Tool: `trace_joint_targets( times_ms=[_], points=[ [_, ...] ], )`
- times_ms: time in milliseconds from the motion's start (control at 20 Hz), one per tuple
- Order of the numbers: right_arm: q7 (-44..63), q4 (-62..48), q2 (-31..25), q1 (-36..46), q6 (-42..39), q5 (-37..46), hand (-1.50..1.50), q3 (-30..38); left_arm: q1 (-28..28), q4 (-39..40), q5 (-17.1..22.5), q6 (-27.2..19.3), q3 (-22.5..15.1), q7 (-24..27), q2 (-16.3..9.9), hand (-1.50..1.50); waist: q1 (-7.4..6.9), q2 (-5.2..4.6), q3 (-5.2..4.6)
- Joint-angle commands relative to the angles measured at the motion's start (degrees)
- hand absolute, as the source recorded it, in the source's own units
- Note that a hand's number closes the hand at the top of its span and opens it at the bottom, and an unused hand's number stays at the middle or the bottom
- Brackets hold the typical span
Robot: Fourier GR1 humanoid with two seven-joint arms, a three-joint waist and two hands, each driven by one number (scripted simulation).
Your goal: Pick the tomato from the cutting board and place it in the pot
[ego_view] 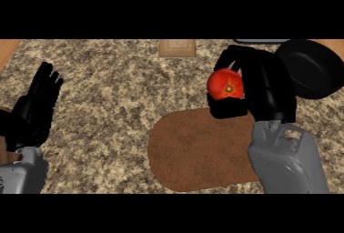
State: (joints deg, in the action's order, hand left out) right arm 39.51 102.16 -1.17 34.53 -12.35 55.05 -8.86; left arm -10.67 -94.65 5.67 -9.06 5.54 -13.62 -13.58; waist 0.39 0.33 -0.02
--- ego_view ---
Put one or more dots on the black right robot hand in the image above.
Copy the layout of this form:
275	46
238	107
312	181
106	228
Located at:
269	91

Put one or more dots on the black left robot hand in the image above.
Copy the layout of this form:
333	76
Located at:
32	112

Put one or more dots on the red tomato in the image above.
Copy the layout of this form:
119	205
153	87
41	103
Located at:
225	85

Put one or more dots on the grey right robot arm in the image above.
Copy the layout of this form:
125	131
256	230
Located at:
287	160

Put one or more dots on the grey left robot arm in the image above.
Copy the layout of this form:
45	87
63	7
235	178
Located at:
23	176

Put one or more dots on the black pot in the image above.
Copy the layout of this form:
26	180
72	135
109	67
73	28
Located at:
314	71

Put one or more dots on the brown wooden cutting board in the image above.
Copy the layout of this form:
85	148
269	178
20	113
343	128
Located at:
202	151

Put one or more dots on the dark grey appliance edge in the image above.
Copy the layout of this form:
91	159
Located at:
262	41

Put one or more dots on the tan square tile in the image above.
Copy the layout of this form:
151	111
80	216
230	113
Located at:
178	48

